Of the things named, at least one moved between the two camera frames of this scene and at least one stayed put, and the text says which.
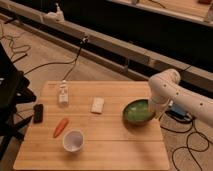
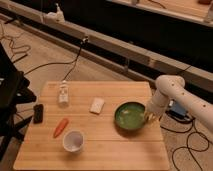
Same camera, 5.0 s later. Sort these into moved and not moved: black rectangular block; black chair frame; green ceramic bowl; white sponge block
Moved: green ceramic bowl
Not moved: black rectangular block; white sponge block; black chair frame
